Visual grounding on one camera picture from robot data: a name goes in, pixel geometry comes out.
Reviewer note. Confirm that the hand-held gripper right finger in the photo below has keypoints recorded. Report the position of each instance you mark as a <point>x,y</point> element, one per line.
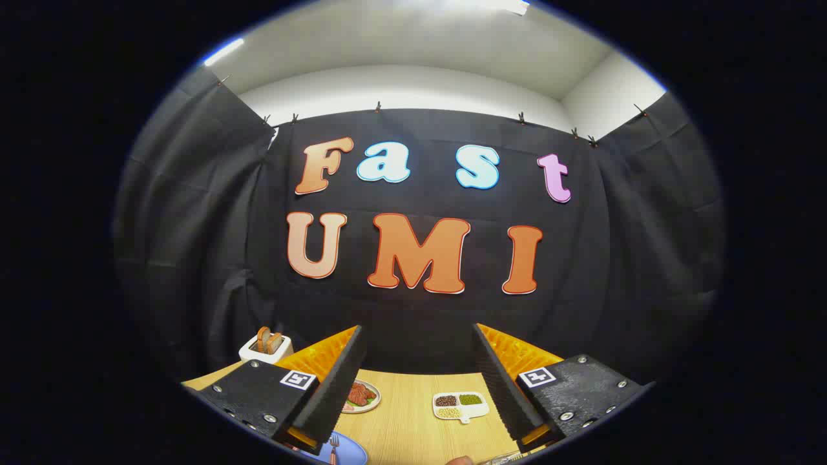
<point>501,387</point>

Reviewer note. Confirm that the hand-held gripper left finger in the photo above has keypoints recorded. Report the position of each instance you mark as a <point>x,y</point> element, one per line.
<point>336,394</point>

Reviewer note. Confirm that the brown meat steak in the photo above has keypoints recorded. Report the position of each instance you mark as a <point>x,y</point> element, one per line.
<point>359,394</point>

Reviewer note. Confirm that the pile of green beans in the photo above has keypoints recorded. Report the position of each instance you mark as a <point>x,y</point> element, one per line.
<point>470,399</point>

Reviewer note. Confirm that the white divided dish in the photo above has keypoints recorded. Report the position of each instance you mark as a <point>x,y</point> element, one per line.
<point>475,411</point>

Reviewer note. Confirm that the grey round food plate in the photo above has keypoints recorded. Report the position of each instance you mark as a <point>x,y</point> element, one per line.
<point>369,404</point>

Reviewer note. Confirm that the pile of dark brown beans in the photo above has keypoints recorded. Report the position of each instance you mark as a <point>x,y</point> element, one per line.
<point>446,401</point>

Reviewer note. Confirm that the pile of pale soybeans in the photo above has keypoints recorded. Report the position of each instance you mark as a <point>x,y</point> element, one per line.
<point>448,413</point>

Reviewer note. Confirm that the blue round plate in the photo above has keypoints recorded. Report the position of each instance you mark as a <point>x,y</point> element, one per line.
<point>350,452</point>

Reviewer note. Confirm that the brown toast slice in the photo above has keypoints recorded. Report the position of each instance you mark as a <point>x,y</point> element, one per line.
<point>263,338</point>
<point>276,343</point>

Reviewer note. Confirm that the white toaster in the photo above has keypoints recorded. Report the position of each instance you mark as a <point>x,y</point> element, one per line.
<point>252,352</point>

